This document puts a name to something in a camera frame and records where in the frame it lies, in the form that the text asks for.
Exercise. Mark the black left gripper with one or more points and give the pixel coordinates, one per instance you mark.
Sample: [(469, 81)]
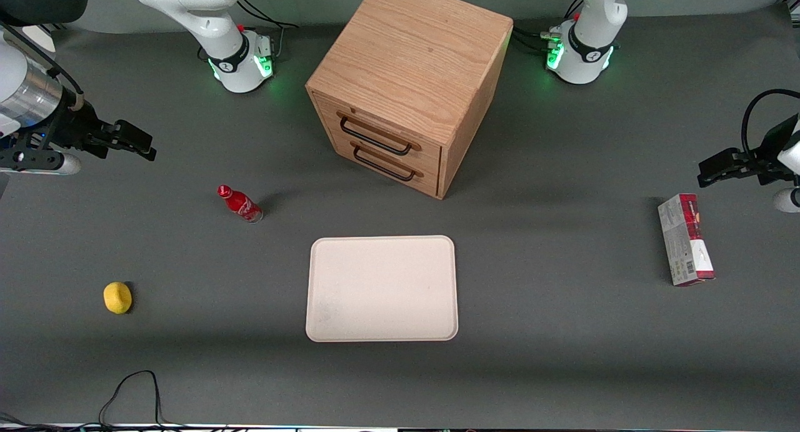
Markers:
[(770, 153)]

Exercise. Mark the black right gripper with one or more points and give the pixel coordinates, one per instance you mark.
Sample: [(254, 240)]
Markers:
[(76, 127)]

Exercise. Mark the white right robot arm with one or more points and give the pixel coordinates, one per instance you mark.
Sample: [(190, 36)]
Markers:
[(212, 19)]

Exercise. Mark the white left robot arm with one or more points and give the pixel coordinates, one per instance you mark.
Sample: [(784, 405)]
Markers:
[(594, 38)]

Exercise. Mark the wooden drawer cabinet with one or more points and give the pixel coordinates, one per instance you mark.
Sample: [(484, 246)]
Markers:
[(412, 50)]

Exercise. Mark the grey and red carton box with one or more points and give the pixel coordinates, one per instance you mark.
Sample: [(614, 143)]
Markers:
[(684, 241)]

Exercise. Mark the red cola bottle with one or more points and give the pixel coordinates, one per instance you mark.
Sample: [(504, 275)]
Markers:
[(240, 204)]

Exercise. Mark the yellow lemon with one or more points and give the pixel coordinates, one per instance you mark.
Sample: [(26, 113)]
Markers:
[(117, 297)]

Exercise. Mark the beige rectangular tray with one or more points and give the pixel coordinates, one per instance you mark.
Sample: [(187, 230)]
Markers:
[(381, 288)]

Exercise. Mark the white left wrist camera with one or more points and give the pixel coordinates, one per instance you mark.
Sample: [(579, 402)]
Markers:
[(786, 200)]

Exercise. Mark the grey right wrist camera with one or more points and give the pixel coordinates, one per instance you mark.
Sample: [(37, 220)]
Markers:
[(44, 163)]

